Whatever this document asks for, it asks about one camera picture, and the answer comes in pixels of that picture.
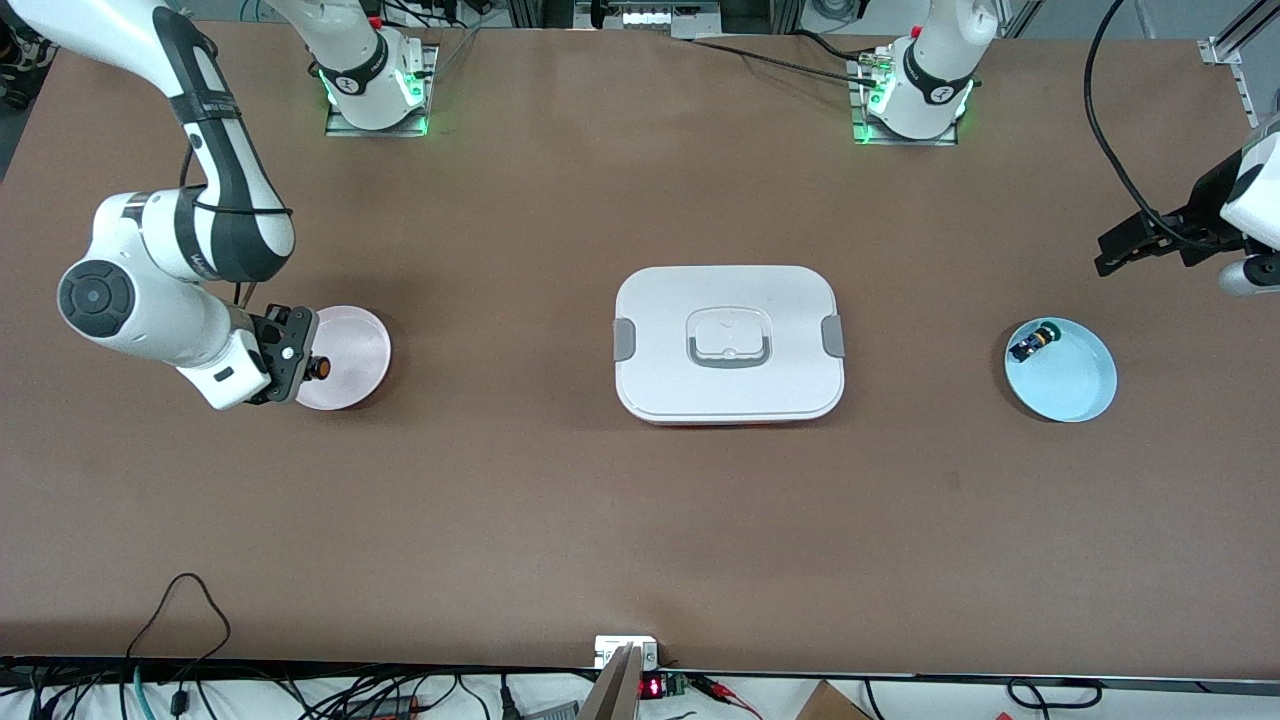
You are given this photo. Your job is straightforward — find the black cable to arm base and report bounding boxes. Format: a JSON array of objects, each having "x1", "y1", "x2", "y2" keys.
[{"x1": 688, "y1": 30, "x2": 886, "y2": 89}]

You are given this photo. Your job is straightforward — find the green and blue push-button switch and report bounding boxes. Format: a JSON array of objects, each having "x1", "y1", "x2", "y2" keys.
[{"x1": 1008, "y1": 322, "x2": 1061, "y2": 363}]

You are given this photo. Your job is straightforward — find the light blue round plate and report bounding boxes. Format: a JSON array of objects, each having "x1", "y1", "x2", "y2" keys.
[{"x1": 1004, "y1": 317, "x2": 1118, "y2": 424}]

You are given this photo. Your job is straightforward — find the brown cardboard piece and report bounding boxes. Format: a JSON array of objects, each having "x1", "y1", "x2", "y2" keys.
[{"x1": 795, "y1": 680, "x2": 873, "y2": 720}]

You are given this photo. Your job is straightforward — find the white lidded box, grey latches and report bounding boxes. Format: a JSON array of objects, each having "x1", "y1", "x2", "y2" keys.
[{"x1": 612, "y1": 264, "x2": 847, "y2": 428}]

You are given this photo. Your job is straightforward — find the grey metal bar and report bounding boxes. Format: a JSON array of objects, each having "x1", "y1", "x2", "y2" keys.
[{"x1": 577, "y1": 645, "x2": 643, "y2": 720}]

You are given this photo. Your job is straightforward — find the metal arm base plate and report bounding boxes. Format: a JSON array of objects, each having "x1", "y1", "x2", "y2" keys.
[
  {"x1": 849, "y1": 55, "x2": 963, "y2": 148},
  {"x1": 324, "y1": 44, "x2": 440, "y2": 139}
]

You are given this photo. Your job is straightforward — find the pink round plate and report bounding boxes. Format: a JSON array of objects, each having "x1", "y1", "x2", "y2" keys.
[{"x1": 295, "y1": 305, "x2": 393, "y2": 412}]

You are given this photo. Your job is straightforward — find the aluminium profile rail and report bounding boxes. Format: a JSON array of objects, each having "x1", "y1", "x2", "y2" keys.
[{"x1": 1198, "y1": 0, "x2": 1280, "y2": 131}]

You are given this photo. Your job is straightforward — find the thin black looped cable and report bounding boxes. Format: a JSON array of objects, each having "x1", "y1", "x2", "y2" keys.
[{"x1": 125, "y1": 573, "x2": 233, "y2": 666}]

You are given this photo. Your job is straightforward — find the red clip leads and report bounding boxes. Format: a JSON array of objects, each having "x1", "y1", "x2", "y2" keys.
[{"x1": 690, "y1": 675, "x2": 763, "y2": 720}]

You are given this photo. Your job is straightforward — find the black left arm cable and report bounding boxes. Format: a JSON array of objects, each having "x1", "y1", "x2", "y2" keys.
[{"x1": 1085, "y1": 0, "x2": 1251, "y2": 251}]

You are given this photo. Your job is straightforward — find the white mounting block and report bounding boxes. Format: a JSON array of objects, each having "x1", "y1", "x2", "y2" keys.
[{"x1": 594, "y1": 635, "x2": 660, "y2": 669}]

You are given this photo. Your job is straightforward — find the black coiled cable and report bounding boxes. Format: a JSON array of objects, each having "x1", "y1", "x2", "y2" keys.
[{"x1": 1005, "y1": 678, "x2": 1104, "y2": 709}]

